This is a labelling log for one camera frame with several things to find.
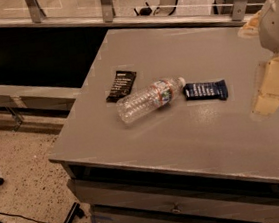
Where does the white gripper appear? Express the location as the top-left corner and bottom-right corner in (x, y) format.
(237, 0), (279, 117)

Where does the clear plastic water bottle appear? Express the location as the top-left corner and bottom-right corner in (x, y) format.
(116, 77), (186, 124)

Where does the dark blue snack bar wrapper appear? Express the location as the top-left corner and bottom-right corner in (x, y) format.
(183, 80), (228, 101)

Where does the grey drawer cabinet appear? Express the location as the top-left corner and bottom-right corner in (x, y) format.
(34, 9), (279, 223)

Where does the black snack bar wrapper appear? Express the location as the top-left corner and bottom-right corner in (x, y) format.
(106, 70), (137, 103)

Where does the upper grey drawer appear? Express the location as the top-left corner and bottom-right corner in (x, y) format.
(67, 179), (279, 223)

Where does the grey metal bench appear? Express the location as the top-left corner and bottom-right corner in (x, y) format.
(0, 85), (81, 131)

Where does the metal railing frame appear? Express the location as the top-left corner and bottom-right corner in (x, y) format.
(0, 0), (262, 28)

